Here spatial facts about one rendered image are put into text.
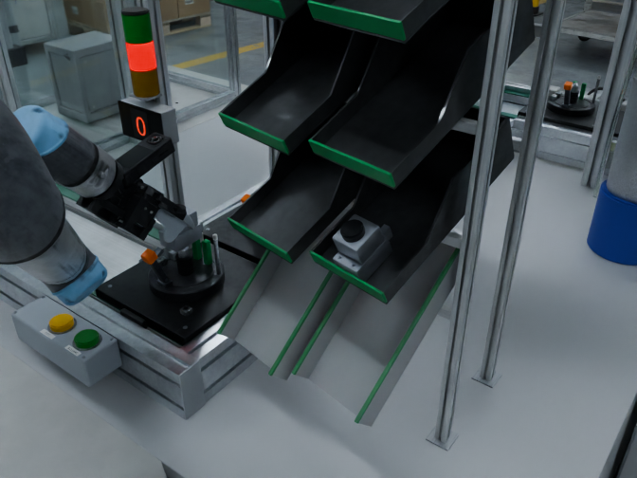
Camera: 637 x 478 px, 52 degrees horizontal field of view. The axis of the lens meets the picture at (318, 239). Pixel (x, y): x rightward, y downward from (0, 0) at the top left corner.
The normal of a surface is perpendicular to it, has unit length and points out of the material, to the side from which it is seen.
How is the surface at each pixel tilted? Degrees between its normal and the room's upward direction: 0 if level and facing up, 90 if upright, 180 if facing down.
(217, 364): 90
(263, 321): 45
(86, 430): 0
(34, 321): 0
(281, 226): 25
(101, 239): 0
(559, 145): 90
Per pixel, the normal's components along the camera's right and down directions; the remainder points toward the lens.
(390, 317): -0.51, -0.34
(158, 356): 0.00, -0.85
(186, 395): 0.80, 0.32
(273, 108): -0.31, -0.62
